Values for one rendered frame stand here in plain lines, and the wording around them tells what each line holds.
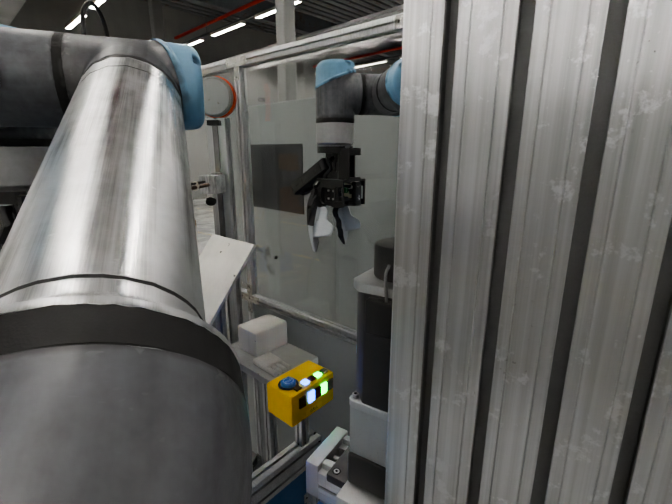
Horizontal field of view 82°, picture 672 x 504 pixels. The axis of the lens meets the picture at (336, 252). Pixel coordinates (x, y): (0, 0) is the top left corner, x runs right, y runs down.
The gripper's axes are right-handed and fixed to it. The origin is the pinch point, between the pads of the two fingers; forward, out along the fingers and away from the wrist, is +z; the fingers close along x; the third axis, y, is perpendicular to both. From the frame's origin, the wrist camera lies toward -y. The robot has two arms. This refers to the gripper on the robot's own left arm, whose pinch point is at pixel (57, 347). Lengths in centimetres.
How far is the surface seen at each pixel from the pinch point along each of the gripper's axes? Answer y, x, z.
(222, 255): -62, 65, 13
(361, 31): -26, 97, -59
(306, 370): -14, 58, 36
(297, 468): -11, 50, 63
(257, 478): -12, 38, 58
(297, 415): -8, 48, 43
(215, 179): -79, 75, -12
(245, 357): -64, 73, 58
